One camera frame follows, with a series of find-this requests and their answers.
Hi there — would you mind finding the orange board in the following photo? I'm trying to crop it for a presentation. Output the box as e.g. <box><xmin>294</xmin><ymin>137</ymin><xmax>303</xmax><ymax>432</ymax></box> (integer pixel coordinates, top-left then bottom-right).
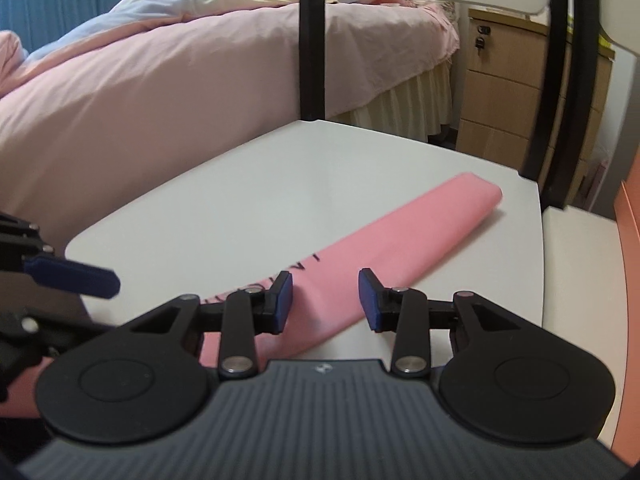
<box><xmin>606</xmin><ymin>147</ymin><xmax>640</xmax><ymax>467</ymax></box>

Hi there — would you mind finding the wooden drawer cabinet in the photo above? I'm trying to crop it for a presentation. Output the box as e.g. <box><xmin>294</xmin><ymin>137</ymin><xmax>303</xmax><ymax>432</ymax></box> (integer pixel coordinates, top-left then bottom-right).
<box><xmin>456</xmin><ymin>7</ymin><xmax>615</xmax><ymax>171</ymax></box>

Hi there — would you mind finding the bed with pink sheet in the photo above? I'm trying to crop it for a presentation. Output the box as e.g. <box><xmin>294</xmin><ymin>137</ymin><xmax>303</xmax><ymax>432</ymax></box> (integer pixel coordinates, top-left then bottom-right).
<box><xmin>0</xmin><ymin>0</ymin><xmax>462</xmax><ymax>261</ymax></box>

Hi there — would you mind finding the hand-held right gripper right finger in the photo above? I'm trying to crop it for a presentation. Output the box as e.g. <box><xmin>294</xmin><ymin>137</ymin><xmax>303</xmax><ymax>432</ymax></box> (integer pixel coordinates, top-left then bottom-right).
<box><xmin>358</xmin><ymin>268</ymin><xmax>534</xmax><ymax>377</ymax></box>

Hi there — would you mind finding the white chair with black frame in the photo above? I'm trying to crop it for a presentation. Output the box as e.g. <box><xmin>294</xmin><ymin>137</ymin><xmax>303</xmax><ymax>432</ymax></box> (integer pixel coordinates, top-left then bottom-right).
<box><xmin>65</xmin><ymin>0</ymin><xmax>601</xmax><ymax>363</ymax></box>
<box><xmin>542</xmin><ymin>0</ymin><xmax>640</xmax><ymax>461</ymax></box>

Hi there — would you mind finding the pastel duvet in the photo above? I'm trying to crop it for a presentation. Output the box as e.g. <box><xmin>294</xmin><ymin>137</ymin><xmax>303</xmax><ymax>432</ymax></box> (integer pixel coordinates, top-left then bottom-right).
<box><xmin>0</xmin><ymin>0</ymin><xmax>302</xmax><ymax>92</ymax></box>

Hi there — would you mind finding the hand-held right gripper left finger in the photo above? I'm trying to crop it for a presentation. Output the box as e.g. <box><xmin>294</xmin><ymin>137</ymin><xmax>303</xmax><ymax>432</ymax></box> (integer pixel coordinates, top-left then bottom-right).
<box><xmin>116</xmin><ymin>270</ymin><xmax>294</xmax><ymax>379</ymax></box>

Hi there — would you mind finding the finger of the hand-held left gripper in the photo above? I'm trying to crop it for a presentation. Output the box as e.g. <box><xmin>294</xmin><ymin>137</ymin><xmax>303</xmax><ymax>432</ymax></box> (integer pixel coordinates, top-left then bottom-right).
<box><xmin>0</xmin><ymin>212</ymin><xmax>121</xmax><ymax>301</ymax></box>
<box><xmin>0</xmin><ymin>310</ymin><xmax>118</xmax><ymax>402</ymax></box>

